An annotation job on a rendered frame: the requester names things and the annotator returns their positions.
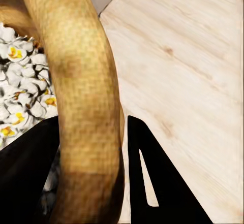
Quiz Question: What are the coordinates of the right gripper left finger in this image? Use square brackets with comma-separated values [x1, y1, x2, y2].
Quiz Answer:
[0, 116, 60, 224]

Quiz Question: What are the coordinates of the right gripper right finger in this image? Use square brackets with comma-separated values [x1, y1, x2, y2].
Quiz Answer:
[127, 116, 213, 224]

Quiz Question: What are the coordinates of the popcorn bag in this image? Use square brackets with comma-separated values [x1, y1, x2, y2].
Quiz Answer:
[0, 0, 125, 224]

